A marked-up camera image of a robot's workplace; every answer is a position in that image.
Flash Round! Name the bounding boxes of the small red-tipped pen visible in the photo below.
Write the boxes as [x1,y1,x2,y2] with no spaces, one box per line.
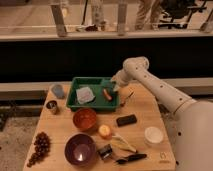
[120,92,134,107]

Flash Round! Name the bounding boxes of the person legs in background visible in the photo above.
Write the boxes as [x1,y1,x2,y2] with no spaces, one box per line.
[135,0,163,30]

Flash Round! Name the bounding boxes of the sausage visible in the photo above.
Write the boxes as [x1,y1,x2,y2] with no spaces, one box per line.
[103,88,112,101]

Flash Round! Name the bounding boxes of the black rectangular case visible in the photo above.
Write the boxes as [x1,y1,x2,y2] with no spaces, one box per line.
[116,114,137,127]

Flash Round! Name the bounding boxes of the small metal cup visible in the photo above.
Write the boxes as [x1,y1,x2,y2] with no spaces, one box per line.
[46,100,59,115]

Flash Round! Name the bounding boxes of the green plastic tray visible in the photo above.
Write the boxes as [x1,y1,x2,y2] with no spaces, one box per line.
[66,77,119,112]

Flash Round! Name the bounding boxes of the apple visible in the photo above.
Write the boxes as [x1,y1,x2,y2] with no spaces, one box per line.
[98,125,112,139]

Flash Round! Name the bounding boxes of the light blue cloth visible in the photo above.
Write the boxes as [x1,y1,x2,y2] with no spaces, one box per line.
[76,87,95,104]

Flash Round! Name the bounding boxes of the white round container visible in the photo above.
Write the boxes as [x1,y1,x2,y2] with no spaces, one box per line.
[144,126,164,146]

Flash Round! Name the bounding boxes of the black handled tool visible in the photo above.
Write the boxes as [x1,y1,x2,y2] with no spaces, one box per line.
[115,153,147,164]

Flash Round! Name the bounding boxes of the black binder clip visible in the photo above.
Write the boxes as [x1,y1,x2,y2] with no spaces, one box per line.
[97,144,113,160]

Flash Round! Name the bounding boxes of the bunch of dark grapes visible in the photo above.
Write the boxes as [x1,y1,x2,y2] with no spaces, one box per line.
[27,132,50,167]

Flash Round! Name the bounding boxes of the wooden table board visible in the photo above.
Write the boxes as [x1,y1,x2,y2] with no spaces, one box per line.
[23,83,176,171]

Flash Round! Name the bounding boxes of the black office chair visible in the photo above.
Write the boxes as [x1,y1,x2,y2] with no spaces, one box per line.
[158,0,207,29]

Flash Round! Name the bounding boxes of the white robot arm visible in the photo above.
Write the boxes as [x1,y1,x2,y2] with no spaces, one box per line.
[111,57,213,171]

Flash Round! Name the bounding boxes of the purple bowl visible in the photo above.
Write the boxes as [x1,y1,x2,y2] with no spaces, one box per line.
[64,134,96,166]

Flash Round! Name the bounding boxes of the green sponge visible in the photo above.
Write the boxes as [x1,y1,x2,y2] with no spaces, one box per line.
[101,79,115,89]

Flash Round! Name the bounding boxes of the orange bowl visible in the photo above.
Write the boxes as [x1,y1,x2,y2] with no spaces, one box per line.
[73,108,97,131]

